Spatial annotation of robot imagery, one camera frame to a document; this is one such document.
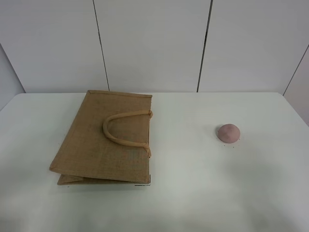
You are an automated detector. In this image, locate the brown linen tote bag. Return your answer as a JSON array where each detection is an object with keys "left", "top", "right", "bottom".
[{"left": 49, "top": 90, "right": 153, "bottom": 185}]

